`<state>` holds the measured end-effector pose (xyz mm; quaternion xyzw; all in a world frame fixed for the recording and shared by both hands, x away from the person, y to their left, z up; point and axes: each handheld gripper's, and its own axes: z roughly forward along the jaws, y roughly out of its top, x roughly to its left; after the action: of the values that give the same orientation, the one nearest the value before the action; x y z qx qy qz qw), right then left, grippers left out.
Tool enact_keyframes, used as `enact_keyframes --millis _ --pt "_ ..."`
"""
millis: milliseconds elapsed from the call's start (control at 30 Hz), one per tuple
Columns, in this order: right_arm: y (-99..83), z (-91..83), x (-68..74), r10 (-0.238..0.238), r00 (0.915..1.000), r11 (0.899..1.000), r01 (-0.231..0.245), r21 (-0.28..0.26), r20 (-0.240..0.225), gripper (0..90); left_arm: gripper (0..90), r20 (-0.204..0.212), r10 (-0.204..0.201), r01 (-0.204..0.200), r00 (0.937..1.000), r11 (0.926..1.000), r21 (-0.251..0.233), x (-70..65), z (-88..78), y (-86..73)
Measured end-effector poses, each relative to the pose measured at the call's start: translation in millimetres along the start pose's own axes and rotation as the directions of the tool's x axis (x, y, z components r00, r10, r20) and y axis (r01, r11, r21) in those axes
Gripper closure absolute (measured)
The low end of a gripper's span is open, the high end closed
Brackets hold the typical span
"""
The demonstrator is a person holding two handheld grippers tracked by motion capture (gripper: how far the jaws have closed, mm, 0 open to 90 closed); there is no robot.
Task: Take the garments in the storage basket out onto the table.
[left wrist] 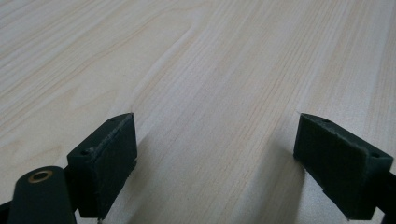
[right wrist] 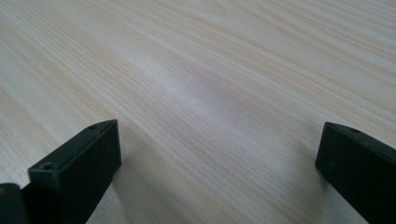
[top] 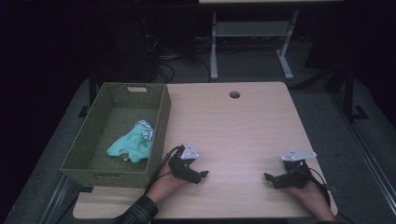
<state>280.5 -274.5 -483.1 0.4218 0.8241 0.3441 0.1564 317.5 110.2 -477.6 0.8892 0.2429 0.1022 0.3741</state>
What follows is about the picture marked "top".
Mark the green woven basket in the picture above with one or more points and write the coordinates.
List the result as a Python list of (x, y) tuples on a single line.
[(121, 124)]

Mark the metal floor rail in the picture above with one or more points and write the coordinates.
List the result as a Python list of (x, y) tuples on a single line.
[(370, 155), (57, 199)]

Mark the grey tape strip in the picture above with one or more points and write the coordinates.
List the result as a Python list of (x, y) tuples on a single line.
[(333, 189)]

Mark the person's right hand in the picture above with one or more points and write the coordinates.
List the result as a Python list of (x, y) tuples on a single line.
[(311, 196)]

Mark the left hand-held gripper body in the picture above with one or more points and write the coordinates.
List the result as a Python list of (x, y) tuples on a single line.
[(180, 168)]

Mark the black metal stand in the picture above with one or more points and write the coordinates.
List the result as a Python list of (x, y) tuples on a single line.
[(349, 93), (92, 90)]

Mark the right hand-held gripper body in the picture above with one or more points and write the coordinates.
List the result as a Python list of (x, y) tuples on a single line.
[(295, 179)]

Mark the person's left hand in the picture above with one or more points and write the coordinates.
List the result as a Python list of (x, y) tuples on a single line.
[(163, 186)]

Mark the teal baby garment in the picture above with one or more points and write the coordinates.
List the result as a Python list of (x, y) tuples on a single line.
[(132, 144)]

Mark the grey metal table frame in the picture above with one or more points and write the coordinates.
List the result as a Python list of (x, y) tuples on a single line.
[(252, 28)]

